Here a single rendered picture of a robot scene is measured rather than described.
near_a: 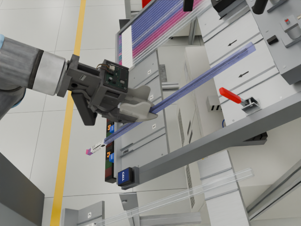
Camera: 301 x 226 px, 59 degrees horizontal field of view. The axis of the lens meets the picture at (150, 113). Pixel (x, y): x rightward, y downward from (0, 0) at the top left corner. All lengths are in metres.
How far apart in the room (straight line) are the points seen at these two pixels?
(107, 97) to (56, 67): 0.11
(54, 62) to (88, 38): 1.90
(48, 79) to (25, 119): 1.49
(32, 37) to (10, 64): 2.06
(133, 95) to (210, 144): 0.21
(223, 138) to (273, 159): 0.46
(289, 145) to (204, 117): 0.32
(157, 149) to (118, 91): 0.31
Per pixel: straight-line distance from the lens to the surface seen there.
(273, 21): 0.63
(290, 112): 0.60
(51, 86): 0.50
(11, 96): 0.59
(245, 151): 1.04
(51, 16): 2.73
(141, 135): 0.82
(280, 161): 1.07
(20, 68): 0.50
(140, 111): 0.55
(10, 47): 0.51
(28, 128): 1.93
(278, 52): 0.58
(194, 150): 0.66
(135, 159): 0.81
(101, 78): 0.49
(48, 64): 0.50
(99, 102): 0.52
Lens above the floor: 1.50
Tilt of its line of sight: 56 degrees down
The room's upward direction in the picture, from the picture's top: straight up
